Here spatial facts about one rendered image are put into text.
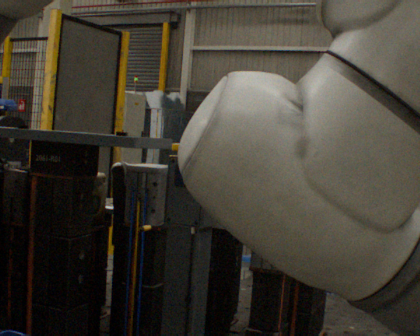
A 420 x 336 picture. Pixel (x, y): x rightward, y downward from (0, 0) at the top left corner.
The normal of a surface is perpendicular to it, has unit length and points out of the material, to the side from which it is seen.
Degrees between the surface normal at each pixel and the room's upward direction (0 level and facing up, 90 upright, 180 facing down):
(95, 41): 89
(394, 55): 91
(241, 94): 52
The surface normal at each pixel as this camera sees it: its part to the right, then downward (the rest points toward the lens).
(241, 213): -0.44, 0.56
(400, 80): -0.30, 0.07
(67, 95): 0.89, 0.11
